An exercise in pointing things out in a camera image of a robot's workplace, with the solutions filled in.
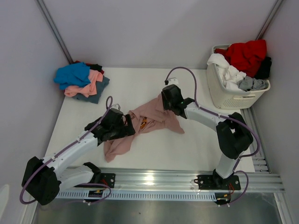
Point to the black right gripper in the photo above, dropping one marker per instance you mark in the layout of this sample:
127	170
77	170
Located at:
166	104

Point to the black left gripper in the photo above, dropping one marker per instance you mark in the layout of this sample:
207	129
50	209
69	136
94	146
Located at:
126	130

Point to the dusty pink graphic t-shirt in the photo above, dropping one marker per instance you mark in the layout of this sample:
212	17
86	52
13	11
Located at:
146	118

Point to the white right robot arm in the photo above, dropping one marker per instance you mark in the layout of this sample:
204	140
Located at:
233	135

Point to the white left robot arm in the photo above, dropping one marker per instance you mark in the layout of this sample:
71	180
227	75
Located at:
45	178

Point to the white perforated laundry basket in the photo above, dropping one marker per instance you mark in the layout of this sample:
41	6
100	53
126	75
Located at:
227	99

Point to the slate blue t-shirt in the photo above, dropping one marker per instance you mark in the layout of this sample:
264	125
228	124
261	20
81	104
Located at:
100	86

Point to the salmon pink t-shirt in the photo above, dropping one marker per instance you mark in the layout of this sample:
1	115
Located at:
87	90

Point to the white t-shirt in basket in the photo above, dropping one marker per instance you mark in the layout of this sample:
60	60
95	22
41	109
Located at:
229	75

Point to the black folded t-shirt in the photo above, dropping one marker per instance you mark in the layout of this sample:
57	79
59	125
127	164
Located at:
95	67

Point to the grey t-shirt in basket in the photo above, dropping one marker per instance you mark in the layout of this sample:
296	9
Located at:
252	84

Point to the red t-shirt in basket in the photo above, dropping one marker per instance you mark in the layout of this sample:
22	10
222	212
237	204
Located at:
246	57

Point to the black t-shirt in basket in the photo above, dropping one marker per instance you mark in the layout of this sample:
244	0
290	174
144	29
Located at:
264	69

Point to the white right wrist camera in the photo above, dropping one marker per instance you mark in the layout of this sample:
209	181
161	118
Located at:
173	81

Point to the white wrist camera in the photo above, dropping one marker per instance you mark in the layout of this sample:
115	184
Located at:
116	106
173	81

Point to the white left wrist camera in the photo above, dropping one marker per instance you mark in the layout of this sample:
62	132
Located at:
116	106

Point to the aluminium mounting rail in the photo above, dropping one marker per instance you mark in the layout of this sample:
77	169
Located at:
183	181

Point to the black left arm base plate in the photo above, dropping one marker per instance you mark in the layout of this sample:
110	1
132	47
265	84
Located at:
104	178

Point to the white slotted cable duct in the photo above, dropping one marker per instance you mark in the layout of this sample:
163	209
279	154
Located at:
137	195

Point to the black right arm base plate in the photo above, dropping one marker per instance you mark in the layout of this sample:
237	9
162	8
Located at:
210	182

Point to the right aluminium frame post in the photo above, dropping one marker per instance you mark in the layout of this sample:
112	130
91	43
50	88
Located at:
270	18

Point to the aluminium frame post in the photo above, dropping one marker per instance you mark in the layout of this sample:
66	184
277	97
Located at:
270	18
53	28

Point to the left aluminium frame post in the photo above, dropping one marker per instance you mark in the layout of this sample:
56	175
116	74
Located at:
53	28

